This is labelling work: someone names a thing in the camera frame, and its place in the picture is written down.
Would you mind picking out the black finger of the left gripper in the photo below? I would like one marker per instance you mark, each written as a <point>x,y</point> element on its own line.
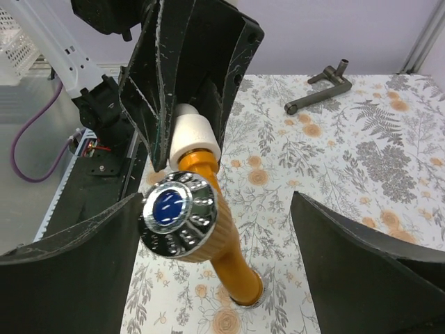
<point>147,89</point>
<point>224,42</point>

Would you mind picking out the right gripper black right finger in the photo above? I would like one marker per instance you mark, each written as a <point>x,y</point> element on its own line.
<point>364,281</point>

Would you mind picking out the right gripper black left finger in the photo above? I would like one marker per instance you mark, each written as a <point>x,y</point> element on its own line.
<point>75,281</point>

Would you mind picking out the white pipe elbow fitting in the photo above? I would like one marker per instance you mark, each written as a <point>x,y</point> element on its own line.
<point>192,132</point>

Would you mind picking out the orange faucet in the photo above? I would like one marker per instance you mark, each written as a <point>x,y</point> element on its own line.
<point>186,218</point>

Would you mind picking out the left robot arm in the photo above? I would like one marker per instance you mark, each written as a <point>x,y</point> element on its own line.
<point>179,86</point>

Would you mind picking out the white perforated basket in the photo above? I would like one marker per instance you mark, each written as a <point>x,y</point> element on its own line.
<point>18,52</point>

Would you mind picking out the floral patterned table mat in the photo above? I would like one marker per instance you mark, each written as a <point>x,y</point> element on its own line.
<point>374,155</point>

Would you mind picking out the white slotted cable duct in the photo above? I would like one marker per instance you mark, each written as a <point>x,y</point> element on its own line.
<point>84,137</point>

